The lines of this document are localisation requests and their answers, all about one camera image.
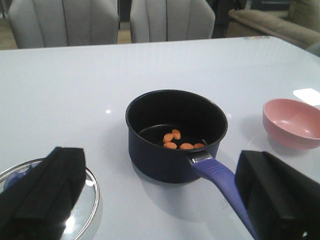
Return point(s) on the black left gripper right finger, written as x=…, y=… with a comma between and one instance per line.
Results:
x=281, y=202

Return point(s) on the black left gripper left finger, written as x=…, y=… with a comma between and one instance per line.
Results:
x=36, y=206

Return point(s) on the glass lid with blue knob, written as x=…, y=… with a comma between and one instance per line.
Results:
x=85, y=217

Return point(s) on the pink plastic bowl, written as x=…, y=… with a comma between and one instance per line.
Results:
x=292, y=123

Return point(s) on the orange ham slice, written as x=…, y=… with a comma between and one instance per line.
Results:
x=186, y=146
x=168, y=137
x=198, y=145
x=170, y=145
x=176, y=134

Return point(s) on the dark blue saucepan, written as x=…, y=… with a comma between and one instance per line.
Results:
x=152, y=115

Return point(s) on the beige sofa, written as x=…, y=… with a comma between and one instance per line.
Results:
x=299, y=25

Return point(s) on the left grey upholstered chair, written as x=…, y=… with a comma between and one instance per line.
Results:
x=63, y=23

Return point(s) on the grey upholstered chair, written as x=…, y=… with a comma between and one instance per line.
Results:
x=63, y=23
x=170, y=20

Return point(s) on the right grey upholstered chair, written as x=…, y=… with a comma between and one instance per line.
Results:
x=170, y=20

